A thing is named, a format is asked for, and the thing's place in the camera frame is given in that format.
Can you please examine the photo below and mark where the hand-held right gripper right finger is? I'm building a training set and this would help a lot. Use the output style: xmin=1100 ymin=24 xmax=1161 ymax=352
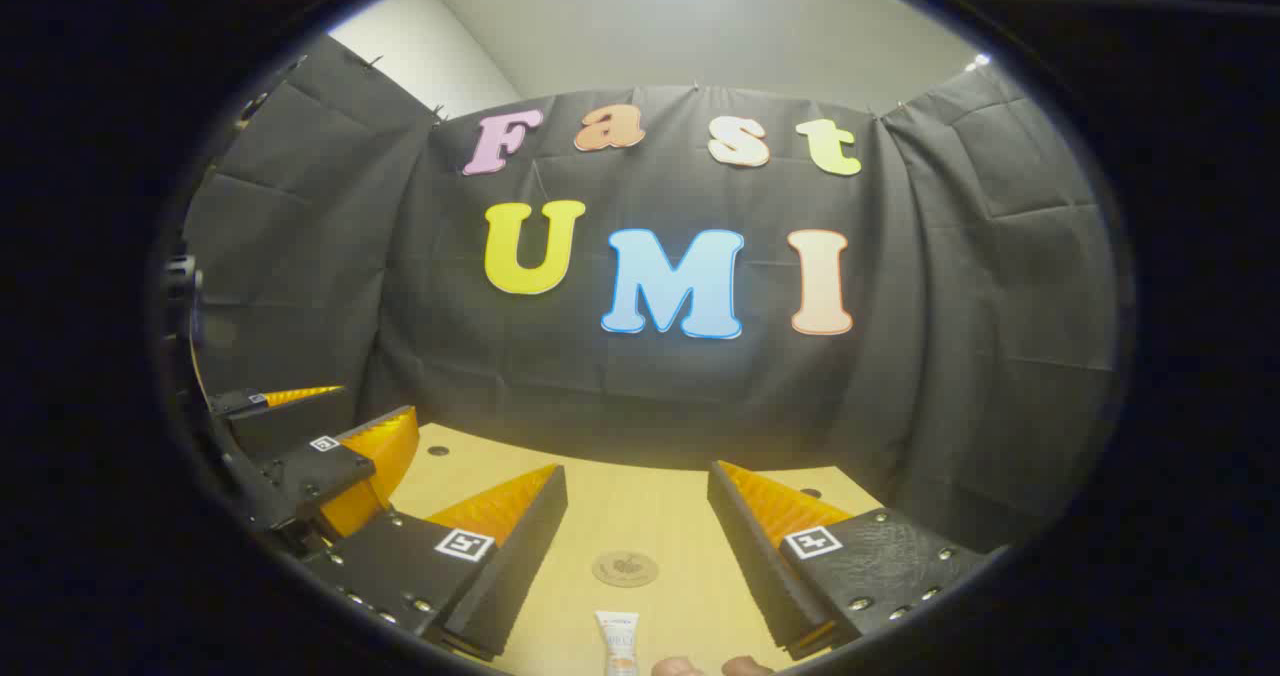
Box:
xmin=707 ymin=461 xmax=991 ymax=662

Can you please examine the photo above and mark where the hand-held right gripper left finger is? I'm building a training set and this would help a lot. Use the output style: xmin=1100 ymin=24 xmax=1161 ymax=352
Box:
xmin=318 ymin=464 xmax=568 ymax=660

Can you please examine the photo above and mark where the round cork coaster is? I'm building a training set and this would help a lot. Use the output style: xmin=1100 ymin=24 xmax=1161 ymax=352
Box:
xmin=591 ymin=550 xmax=660 ymax=588

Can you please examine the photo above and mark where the white toothpaste tube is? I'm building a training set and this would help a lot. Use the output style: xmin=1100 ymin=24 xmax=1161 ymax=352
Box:
xmin=595 ymin=610 xmax=641 ymax=676

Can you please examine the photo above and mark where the light wooden desktop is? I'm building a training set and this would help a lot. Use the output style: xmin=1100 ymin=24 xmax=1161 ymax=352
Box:
xmin=385 ymin=422 xmax=886 ymax=676

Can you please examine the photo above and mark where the black backdrop cloth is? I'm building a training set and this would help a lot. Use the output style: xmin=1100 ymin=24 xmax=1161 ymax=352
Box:
xmin=180 ymin=34 xmax=1119 ymax=555

